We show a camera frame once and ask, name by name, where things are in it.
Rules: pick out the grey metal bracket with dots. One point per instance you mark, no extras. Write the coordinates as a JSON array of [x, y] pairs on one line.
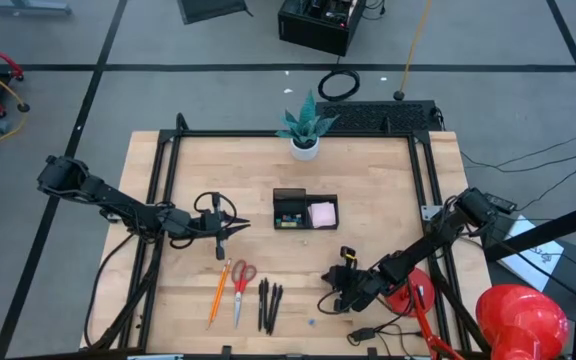
[[429, 211]]

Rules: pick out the black mesh desk organizer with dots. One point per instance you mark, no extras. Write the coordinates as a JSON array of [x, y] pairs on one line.
[[288, 200]]

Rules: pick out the white paper sheet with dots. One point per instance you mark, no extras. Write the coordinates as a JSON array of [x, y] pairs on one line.
[[533, 255]]

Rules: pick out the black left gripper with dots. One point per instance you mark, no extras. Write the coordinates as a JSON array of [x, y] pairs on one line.
[[205, 224]]

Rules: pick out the yellow sticky note pad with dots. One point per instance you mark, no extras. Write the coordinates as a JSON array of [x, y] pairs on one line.
[[288, 224]]

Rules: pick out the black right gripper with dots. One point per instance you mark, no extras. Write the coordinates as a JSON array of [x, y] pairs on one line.
[[355, 290]]

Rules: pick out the snake plant in white pot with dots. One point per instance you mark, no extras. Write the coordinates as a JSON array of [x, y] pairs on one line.
[[304, 150]]

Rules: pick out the black power adapter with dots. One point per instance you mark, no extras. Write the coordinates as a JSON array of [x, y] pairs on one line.
[[500, 202]]

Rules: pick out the black equipment stand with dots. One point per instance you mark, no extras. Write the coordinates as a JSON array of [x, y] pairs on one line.
[[213, 10]]

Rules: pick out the red desk lamp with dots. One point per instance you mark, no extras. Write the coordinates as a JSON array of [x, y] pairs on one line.
[[523, 320]]

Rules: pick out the grey metal base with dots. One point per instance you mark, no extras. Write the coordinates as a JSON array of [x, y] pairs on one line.
[[28, 6]]

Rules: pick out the pink sticky note pad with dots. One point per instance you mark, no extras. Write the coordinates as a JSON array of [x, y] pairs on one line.
[[323, 215]]

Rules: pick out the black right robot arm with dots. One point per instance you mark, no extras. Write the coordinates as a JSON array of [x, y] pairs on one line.
[[433, 235]]

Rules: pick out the black perforated metal panel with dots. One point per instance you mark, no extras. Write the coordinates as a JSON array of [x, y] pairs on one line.
[[378, 116]]

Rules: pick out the orange pencil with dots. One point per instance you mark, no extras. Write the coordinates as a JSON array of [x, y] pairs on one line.
[[216, 300], [222, 287]]

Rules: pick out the black metal beam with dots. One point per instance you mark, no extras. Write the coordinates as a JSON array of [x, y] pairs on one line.
[[558, 227]]

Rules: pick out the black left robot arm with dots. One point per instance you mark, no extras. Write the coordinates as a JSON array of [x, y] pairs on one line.
[[113, 200]]

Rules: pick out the black pen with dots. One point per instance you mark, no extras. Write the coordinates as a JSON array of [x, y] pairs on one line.
[[276, 307], [271, 310], [266, 302], [260, 305]]

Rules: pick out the black computer tower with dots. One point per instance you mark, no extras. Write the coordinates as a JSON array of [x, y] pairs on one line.
[[318, 30]]

